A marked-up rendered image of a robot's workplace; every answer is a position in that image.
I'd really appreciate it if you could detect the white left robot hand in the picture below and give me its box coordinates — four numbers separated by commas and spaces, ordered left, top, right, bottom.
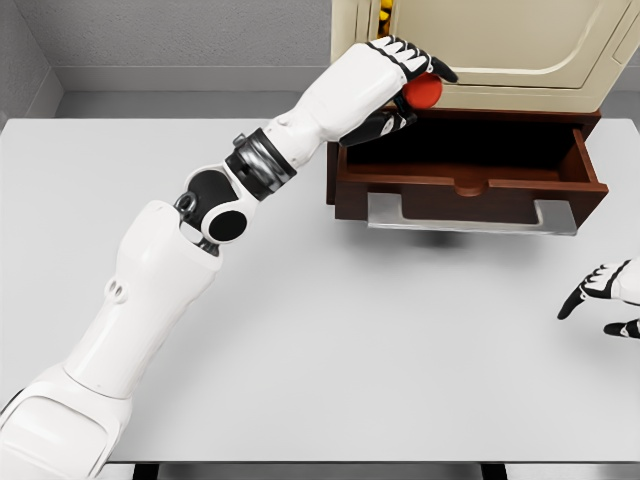
312, 38, 460, 148

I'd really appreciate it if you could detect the beige cabinet with brown base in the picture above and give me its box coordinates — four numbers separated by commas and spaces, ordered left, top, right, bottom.
325, 0, 640, 221

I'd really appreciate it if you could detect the brown wooden drawer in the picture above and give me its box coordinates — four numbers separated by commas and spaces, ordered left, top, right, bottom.
333, 126, 610, 237

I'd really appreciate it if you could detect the silver drawer handle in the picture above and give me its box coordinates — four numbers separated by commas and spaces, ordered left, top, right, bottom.
365, 191, 579, 237

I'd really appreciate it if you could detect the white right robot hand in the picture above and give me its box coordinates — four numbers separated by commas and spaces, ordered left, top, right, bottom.
556, 258, 640, 339

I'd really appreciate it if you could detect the red round switch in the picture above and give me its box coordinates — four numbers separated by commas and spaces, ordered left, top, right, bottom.
402, 73, 445, 110

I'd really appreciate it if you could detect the yellow object inside cabinet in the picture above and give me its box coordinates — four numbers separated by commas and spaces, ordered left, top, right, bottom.
377, 0, 396, 39

